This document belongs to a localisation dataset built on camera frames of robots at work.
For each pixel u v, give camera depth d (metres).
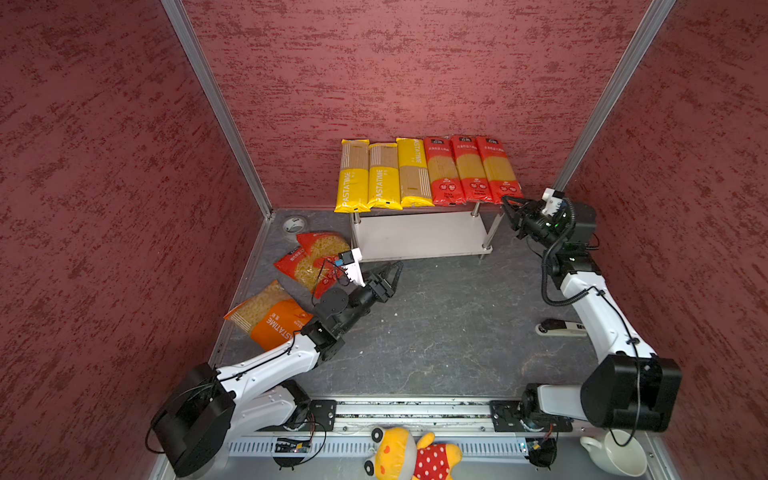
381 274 0.66
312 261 1.00
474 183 0.77
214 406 0.40
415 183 0.78
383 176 0.79
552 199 0.70
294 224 1.14
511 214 0.71
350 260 0.66
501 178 0.79
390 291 0.65
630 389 0.40
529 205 0.70
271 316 0.85
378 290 0.64
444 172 0.81
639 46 0.76
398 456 0.63
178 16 0.71
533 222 0.67
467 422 0.74
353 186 0.76
